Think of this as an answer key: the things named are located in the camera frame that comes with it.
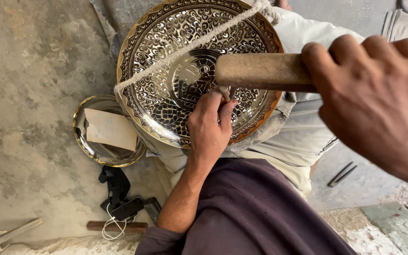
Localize person's right hand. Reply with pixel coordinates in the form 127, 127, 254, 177
301, 34, 408, 194

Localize person's left hand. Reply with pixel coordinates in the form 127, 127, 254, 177
186, 89, 239, 167

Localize small metal chisel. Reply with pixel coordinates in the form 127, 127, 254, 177
217, 85, 231, 123

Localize wooden mallet stick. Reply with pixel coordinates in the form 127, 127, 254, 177
215, 53, 319, 94

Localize dirty grey cloth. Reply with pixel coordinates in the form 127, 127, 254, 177
229, 91, 297, 156

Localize black metal tongs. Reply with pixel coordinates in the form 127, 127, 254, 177
327, 161, 358, 188

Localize person's beige trousers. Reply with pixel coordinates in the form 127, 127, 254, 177
115, 6, 366, 200

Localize grey metal sheets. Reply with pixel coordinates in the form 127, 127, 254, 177
381, 9, 408, 54

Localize person's purple shirt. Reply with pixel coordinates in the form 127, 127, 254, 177
135, 158, 358, 255

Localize dark metal block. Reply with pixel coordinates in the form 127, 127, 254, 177
144, 197, 163, 225

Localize torn cardboard piece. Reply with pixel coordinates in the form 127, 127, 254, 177
84, 108, 138, 152

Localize small plain brass plate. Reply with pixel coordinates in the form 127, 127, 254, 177
72, 94, 147, 168

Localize large engraved brass plate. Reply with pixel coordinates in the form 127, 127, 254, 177
116, 0, 284, 149

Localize black phone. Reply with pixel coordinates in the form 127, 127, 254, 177
111, 197, 145, 221

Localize dark grey mat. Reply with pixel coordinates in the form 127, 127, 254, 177
90, 0, 162, 65

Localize long wooden stick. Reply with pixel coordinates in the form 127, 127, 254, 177
0, 218, 44, 254

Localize white twisted rope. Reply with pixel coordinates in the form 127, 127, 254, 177
114, 0, 281, 94

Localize black strap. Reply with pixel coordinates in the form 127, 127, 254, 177
98, 166, 131, 209

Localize wooden handle tool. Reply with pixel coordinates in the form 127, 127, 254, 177
86, 221, 149, 234

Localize white cable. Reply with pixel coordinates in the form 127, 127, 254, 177
101, 203, 136, 241

